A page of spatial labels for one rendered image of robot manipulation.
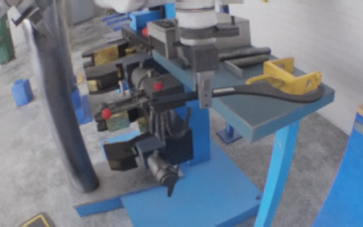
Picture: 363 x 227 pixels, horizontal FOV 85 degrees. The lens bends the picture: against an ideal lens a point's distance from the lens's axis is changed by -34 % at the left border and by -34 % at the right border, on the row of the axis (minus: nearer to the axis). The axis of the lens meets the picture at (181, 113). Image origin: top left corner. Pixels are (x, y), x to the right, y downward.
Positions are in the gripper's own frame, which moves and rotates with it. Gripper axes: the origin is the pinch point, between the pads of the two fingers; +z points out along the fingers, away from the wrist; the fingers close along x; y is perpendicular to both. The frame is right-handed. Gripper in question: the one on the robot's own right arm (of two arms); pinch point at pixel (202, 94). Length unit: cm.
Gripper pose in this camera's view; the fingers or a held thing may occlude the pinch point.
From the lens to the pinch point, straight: 64.7
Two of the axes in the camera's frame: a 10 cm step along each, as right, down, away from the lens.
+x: 1.7, 5.0, -8.5
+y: -9.8, 1.6, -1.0
